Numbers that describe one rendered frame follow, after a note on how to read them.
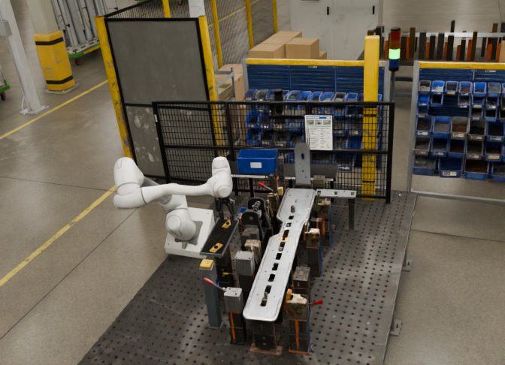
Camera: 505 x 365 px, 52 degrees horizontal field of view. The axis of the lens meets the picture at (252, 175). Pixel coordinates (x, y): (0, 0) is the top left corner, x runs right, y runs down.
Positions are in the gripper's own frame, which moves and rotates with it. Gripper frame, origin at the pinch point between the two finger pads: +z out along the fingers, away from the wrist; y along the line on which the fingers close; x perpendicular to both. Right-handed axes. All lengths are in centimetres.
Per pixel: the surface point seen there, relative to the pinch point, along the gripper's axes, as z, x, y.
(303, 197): 20, 71, 19
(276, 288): 20, -26, 45
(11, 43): 0, 327, -616
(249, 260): 9.4, -20.5, 26.6
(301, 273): 17, -12, 54
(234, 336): 44, -46, 28
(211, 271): 7.4, -39.8, 13.3
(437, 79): -15, 254, 72
